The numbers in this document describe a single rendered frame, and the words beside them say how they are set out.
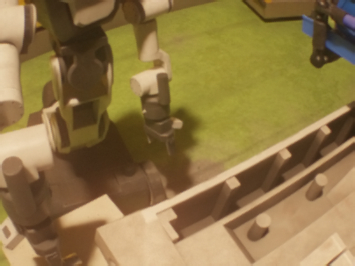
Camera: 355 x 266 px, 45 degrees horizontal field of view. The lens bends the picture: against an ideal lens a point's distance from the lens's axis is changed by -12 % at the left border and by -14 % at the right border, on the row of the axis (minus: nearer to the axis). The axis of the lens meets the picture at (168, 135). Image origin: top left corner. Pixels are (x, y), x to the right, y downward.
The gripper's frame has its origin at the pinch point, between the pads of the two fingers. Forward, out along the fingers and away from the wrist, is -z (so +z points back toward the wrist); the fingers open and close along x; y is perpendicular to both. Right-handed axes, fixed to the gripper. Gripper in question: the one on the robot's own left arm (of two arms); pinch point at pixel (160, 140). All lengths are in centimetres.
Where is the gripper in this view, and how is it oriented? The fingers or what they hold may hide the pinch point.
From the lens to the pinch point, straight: 161.1
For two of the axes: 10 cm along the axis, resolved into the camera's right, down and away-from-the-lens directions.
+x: 6.4, 3.9, -6.6
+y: 7.6, -4.4, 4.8
